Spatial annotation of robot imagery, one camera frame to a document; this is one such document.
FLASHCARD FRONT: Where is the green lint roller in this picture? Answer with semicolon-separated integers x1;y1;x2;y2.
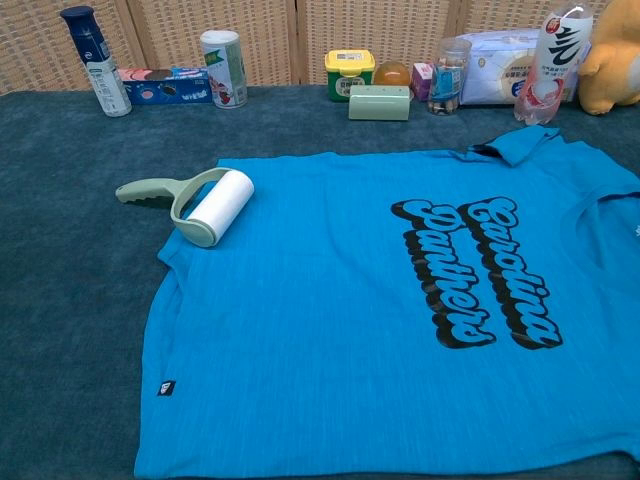
115;167;255;248

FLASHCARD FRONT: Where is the blue printed t-shirt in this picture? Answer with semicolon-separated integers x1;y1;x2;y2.
132;124;640;480

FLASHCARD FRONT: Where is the light green roller case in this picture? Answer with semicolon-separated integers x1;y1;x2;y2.
347;84;411;122

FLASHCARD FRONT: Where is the yellow lidded green jar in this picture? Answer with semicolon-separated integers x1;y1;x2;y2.
324;49;376;103

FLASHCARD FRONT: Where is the amber round ball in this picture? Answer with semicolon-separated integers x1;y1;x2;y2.
372;60;412;87

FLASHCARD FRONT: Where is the purple pink small carton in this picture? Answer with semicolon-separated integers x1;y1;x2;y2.
410;62;435;103

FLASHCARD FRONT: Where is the green white snack canister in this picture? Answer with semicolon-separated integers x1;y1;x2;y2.
199;29;249;110

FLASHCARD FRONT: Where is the clear plastic jar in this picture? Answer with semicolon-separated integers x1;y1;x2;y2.
426;37;473;117

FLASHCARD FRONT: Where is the woven folding screen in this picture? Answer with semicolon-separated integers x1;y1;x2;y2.
0;0;640;97

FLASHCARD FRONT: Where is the blue cookie box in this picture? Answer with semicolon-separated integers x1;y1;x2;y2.
117;67;215;106

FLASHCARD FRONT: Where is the dark teal carpeted table surface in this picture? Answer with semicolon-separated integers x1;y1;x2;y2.
0;83;640;480

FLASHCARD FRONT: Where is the white tissue pack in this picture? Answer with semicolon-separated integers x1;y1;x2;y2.
454;28;592;106

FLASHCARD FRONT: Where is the blue white bottle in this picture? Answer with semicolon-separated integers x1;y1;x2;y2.
59;5;133;118

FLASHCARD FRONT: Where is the clear pink drink bottle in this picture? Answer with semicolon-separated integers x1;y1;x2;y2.
513;1;595;127

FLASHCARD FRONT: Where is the yellow plush toy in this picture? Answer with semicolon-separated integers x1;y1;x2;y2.
578;0;640;116

